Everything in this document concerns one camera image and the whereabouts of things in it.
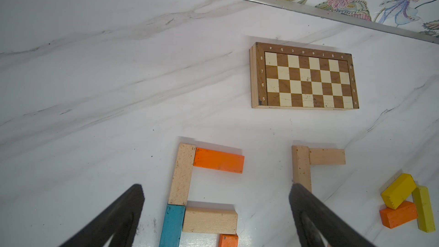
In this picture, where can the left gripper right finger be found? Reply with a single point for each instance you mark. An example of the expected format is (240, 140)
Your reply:
(314, 221)

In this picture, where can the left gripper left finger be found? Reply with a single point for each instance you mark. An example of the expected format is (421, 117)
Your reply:
(117, 224)

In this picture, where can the teal wooden block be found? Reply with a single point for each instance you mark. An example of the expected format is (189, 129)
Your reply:
(172, 226)

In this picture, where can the natural block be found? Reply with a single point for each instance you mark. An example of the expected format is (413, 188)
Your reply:
(319, 156)
(301, 166)
(206, 220)
(180, 184)

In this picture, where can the orange block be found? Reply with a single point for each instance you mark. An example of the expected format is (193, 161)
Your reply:
(405, 213)
(228, 240)
(227, 162)

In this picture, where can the orange block front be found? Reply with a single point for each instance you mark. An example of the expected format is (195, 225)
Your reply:
(228, 240)

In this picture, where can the yellow block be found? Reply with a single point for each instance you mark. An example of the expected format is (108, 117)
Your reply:
(395, 194)

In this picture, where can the yellow-green block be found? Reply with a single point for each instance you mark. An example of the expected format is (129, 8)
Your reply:
(423, 204)

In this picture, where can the wooden chessboard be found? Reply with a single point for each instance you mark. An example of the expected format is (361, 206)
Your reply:
(287, 77)

